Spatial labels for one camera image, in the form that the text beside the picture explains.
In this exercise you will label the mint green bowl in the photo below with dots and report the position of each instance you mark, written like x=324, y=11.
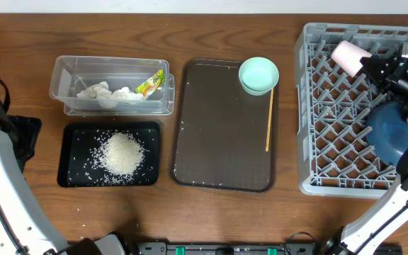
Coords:
x=258, y=75

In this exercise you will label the grey dishwasher rack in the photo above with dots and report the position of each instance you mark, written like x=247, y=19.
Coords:
x=334, y=158

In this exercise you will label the dark blue plate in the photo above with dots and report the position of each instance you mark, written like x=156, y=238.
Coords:
x=389, y=134

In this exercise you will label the pink plastic cup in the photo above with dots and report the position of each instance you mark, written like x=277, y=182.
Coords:
x=348, y=57

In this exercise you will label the white tissue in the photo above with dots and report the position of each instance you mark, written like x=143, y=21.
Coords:
x=107, y=98

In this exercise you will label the dark brown serving tray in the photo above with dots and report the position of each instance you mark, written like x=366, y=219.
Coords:
x=221, y=131

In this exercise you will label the wooden chopstick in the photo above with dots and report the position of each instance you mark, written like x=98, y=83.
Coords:
x=270, y=113

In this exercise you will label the clear plastic bin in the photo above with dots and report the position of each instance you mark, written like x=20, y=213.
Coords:
x=72, y=74

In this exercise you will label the white rice pile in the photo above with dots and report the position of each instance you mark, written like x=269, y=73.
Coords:
x=113, y=158

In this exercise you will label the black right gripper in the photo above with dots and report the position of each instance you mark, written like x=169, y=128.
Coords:
x=389, y=71

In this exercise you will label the black rectangular tray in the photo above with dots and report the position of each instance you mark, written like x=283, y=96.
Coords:
x=68, y=137

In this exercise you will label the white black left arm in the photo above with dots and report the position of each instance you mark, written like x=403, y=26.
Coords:
x=24, y=227

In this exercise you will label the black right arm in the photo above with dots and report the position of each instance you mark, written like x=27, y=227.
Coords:
x=390, y=212

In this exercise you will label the green yellow snack wrapper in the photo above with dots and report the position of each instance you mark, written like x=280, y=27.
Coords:
x=148, y=87

